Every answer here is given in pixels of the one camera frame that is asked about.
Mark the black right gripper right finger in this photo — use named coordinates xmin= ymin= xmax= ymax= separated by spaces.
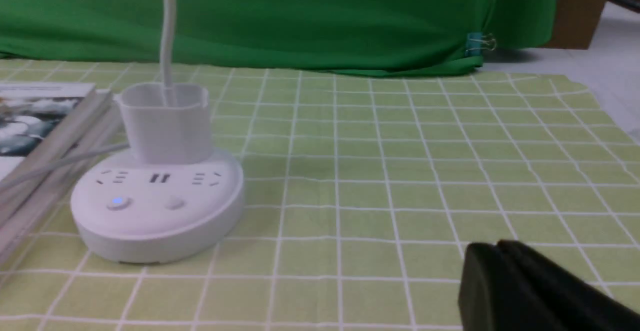
xmin=497 ymin=240 xmax=640 ymax=331

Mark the brown cardboard box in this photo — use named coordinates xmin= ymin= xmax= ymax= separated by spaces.
xmin=539 ymin=0 xmax=608 ymax=50

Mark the white lamp power cable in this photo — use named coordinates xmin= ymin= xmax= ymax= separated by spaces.
xmin=0 ymin=141 xmax=132 ymax=190

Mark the teal binder clip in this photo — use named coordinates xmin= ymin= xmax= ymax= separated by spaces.
xmin=464 ymin=32 xmax=498 ymax=57

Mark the middle book under stack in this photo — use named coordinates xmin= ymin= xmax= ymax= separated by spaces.
xmin=0 ymin=88 xmax=115 ymax=217

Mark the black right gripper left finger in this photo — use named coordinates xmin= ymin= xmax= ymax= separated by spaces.
xmin=457 ymin=242 xmax=581 ymax=331

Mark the green backdrop cloth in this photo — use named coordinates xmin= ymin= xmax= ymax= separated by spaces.
xmin=0 ymin=0 xmax=557 ymax=78

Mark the bottom book white cover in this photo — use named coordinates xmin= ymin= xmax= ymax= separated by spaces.
xmin=0 ymin=102 xmax=126 ymax=267

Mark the top book autonomous driving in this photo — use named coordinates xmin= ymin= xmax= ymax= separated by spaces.
xmin=0 ymin=82 xmax=99 ymax=182

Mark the white desk lamp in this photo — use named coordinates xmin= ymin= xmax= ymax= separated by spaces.
xmin=70 ymin=0 xmax=245 ymax=264

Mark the green checkered tablecloth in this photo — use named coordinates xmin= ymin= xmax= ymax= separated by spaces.
xmin=1 ymin=64 xmax=639 ymax=331

